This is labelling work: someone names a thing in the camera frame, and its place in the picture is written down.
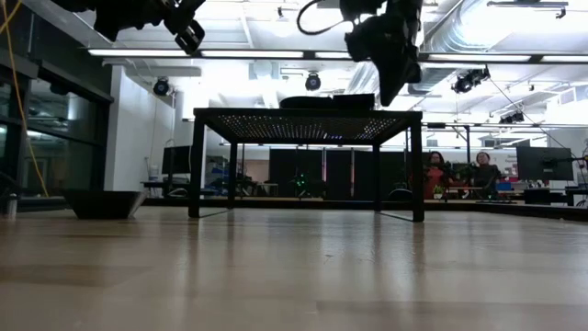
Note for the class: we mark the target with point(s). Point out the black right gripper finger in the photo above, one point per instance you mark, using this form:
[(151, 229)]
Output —
[(390, 83)]

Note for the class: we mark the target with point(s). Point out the black wavy round plate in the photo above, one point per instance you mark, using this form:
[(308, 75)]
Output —
[(307, 104)]

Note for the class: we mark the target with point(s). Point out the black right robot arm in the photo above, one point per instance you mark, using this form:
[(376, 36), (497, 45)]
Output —
[(404, 7)]

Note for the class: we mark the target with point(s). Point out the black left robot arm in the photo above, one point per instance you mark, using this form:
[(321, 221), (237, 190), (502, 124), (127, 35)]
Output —
[(115, 16)]

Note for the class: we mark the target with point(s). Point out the small black robot arm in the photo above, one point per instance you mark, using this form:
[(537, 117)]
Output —
[(301, 184)]

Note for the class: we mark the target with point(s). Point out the black ceiling spotlight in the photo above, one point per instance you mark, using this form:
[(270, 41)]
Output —
[(161, 87), (313, 82)]

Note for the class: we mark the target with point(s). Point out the long ceiling light bar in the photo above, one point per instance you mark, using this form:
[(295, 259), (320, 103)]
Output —
[(252, 53)]

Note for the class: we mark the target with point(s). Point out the black track light cluster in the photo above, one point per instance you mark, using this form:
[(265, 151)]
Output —
[(464, 83)]

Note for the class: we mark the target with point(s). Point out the black partition panels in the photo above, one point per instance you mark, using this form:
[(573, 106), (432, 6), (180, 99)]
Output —
[(340, 174)]

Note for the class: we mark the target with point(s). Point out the person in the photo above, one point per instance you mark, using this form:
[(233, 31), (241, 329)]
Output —
[(434, 179), (484, 177)]

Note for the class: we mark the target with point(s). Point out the black perforated metal stand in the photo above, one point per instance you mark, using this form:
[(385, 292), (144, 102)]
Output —
[(285, 112)]

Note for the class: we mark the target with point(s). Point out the small potted plant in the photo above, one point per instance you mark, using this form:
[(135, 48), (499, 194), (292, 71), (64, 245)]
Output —
[(438, 190)]

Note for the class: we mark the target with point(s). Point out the black computer monitor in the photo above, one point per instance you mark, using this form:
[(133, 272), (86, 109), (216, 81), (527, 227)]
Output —
[(174, 160), (544, 163)]

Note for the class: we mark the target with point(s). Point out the white bottle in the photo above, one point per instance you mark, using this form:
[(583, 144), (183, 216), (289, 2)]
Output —
[(153, 174)]

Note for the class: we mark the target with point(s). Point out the blue box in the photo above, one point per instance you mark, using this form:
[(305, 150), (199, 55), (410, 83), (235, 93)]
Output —
[(503, 186)]

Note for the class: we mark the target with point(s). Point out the black equipment case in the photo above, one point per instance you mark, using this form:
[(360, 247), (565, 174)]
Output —
[(537, 196)]

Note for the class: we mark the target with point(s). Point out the black wavy square plate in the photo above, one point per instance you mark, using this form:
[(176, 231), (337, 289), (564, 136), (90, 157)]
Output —
[(105, 204)]

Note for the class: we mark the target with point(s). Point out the silver ventilation duct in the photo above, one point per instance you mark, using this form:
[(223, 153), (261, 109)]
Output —
[(455, 23)]

